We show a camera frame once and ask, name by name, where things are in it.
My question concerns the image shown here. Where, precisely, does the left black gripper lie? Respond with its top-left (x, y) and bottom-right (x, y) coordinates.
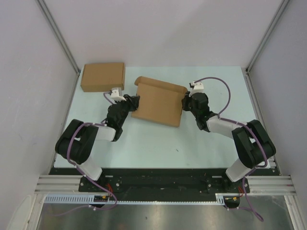
top-left (115, 94), bottom-right (141, 127)

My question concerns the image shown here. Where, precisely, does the brown cardboard box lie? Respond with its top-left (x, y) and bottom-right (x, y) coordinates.
top-left (81, 62), bottom-right (125, 92)

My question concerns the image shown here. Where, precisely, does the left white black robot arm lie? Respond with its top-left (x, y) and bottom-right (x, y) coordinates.
top-left (55, 94), bottom-right (140, 192)

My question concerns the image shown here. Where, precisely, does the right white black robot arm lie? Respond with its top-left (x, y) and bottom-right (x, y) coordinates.
top-left (182, 92), bottom-right (276, 192)

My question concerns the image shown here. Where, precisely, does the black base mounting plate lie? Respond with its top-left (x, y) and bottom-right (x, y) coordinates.
top-left (79, 168), bottom-right (250, 194)

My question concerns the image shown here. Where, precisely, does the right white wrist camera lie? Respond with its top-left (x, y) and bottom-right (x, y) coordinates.
top-left (189, 81), bottom-right (204, 93)

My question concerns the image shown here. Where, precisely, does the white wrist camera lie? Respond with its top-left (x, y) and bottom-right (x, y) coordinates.
top-left (189, 81), bottom-right (204, 93)
top-left (109, 87), bottom-right (126, 102)

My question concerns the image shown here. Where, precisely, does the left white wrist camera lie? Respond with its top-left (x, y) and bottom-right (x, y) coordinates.
top-left (109, 87), bottom-right (126, 102)

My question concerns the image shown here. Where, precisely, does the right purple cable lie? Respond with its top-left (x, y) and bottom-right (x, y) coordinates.
top-left (195, 77), bottom-right (269, 222)

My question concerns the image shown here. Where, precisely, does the front aluminium extrusion rail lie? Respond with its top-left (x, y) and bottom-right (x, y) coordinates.
top-left (34, 175), bottom-right (296, 196)

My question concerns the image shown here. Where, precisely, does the white slotted cable duct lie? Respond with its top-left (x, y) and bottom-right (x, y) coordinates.
top-left (44, 194), bottom-right (224, 206)

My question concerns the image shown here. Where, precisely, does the right aluminium frame post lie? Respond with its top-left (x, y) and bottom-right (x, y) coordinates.
top-left (245, 0), bottom-right (292, 74)

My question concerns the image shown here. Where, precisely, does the aluminium frame post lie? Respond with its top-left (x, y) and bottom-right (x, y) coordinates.
top-left (35, 0), bottom-right (81, 75)
top-left (245, 0), bottom-right (292, 74)

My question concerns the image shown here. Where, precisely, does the left aluminium frame post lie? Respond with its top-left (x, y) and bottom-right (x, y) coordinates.
top-left (35, 0), bottom-right (81, 75)

